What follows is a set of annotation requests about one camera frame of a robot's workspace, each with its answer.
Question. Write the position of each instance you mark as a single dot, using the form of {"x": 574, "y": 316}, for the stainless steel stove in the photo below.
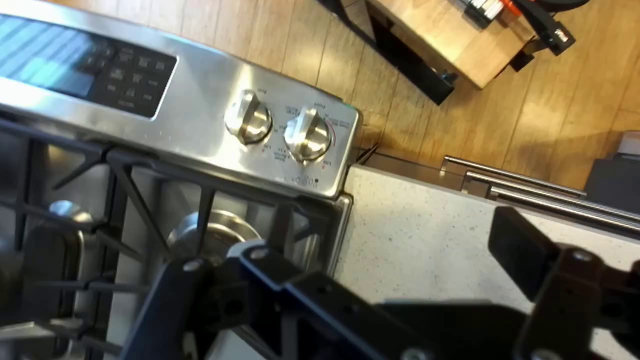
{"x": 200, "y": 100}

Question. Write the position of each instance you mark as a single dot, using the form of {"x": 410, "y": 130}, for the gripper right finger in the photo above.
{"x": 565, "y": 300}

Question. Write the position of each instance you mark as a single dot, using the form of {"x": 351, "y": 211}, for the silver stove knob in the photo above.
{"x": 307, "y": 137}
{"x": 248, "y": 120}

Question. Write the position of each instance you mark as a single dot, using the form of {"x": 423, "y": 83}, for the round stove burner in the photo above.
{"x": 220, "y": 231}
{"x": 70, "y": 210}

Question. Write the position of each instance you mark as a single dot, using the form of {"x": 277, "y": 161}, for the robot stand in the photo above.
{"x": 445, "y": 35}

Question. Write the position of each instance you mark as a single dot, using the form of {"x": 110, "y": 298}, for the oblong dark stove burner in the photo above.
{"x": 50, "y": 280}

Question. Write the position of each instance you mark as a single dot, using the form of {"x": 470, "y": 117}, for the dark grey bin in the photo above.
{"x": 615, "y": 175}

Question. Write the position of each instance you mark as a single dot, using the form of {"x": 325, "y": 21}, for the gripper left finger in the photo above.
{"x": 320, "y": 310}

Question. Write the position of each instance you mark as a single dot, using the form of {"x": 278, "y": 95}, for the black stove grate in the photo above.
{"x": 125, "y": 175}

